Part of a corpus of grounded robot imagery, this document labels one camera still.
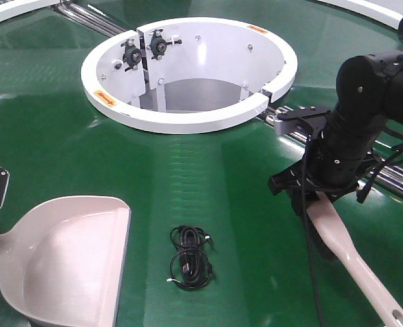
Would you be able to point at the black bearing mount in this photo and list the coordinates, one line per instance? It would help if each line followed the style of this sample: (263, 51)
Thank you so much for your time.
(132, 55)
(158, 45)

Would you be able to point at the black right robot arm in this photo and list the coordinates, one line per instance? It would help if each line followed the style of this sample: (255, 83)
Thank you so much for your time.
(339, 150)

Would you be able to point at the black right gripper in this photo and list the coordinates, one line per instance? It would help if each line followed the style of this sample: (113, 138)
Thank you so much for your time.
(302, 181)

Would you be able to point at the white outer rim right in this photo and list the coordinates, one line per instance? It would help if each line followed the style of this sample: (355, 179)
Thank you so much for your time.
(388, 13)

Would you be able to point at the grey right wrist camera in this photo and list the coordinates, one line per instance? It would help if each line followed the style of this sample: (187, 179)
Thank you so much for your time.
(310, 120)

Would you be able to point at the white rim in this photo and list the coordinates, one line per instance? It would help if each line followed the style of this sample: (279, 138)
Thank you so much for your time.
(388, 13)
(12, 9)

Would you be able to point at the pink plastic dustpan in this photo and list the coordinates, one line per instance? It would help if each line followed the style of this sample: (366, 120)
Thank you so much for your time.
(62, 262)

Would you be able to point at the right black bearing mount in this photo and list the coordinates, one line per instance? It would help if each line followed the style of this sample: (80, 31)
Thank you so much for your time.
(158, 45)

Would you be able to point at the left black bearing mount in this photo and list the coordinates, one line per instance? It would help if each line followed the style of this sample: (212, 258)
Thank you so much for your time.
(132, 55)

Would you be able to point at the upper left steel rollers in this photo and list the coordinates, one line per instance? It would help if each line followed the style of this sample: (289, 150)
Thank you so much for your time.
(91, 19)

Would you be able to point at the white central ring guard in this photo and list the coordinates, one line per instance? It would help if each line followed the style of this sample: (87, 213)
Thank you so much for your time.
(224, 73)

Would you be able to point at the green conveyor belt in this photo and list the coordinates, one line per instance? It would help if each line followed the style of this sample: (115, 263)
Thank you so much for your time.
(55, 143)

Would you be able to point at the pink hand broom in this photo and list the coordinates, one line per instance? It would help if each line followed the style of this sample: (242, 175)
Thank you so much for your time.
(335, 235)

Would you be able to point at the white outer rim left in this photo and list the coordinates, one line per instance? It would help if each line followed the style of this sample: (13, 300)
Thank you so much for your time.
(12, 9)

